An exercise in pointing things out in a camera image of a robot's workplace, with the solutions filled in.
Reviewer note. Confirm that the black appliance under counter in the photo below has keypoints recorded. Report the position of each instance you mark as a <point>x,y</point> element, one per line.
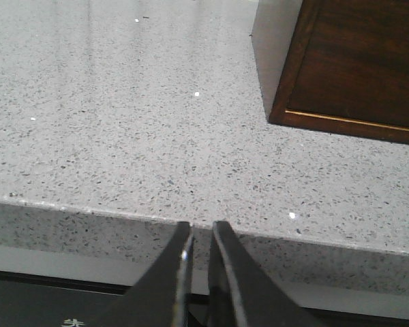
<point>31,300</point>

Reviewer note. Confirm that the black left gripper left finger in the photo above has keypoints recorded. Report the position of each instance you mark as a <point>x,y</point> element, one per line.
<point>160,297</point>

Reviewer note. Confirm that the dark wooden drawer cabinet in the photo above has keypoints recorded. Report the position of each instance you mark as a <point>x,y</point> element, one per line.
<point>347,70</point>

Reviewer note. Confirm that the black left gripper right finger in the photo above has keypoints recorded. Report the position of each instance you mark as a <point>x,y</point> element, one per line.
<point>241,293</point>

